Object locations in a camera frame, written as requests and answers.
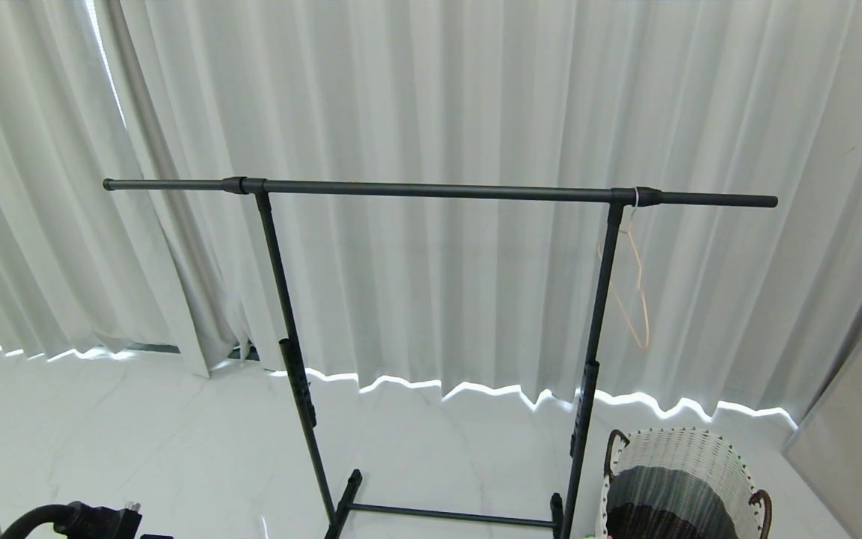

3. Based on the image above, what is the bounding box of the pink clothes hanger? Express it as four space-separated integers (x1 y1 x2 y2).
596 206 651 352

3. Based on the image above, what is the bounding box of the black clothes rack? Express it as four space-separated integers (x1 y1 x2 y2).
103 177 779 539

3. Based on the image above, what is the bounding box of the white laundry basket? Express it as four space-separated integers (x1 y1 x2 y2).
599 427 774 539

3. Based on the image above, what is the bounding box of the white curtain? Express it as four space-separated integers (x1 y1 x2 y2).
87 0 862 431
0 0 213 377

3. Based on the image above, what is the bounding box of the black cable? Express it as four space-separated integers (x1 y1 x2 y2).
0 500 174 539

